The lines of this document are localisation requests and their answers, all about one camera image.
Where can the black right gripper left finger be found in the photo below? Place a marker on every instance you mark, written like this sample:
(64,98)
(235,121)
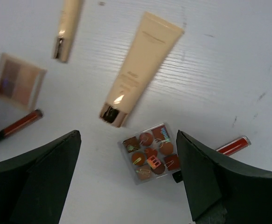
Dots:
(34,185)

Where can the bright red lip gloss tube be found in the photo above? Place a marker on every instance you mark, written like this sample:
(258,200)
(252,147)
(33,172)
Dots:
(234,146)

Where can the four-shade eyeshadow palette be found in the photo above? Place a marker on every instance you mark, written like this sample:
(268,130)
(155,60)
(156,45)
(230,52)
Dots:
(20,82)

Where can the small beige concealer tube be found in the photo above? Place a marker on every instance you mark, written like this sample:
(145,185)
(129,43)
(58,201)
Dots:
(67,28)

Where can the orange lip gloss black cap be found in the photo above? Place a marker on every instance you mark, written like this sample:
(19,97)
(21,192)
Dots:
(21,124)

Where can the clear multicolour eyeshadow palette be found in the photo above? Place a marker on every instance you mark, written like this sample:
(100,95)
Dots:
(151,153)

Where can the large beige cream tube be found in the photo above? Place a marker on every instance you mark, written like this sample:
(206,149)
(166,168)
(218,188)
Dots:
(153,41)

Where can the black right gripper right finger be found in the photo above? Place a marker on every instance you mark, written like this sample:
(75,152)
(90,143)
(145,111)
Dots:
(221,190)

